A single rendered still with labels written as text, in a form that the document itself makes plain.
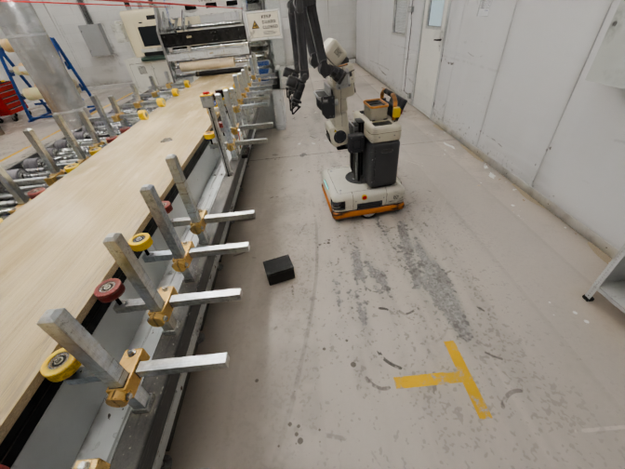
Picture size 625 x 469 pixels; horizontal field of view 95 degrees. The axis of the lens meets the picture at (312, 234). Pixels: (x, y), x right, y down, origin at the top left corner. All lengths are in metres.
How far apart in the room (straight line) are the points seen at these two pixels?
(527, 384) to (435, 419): 0.52
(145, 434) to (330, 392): 0.94
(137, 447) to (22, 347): 0.42
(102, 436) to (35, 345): 0.33
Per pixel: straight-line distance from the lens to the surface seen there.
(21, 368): 1.10
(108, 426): 1.21
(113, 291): 1.13
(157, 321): 1.09
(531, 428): 1.84
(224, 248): 1.22
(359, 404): 1.67
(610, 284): 2.47
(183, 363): 0.92
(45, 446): 1.14
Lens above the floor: 1.56
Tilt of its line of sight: 38 degrees down
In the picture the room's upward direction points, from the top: 6 degrees counter-clockwise
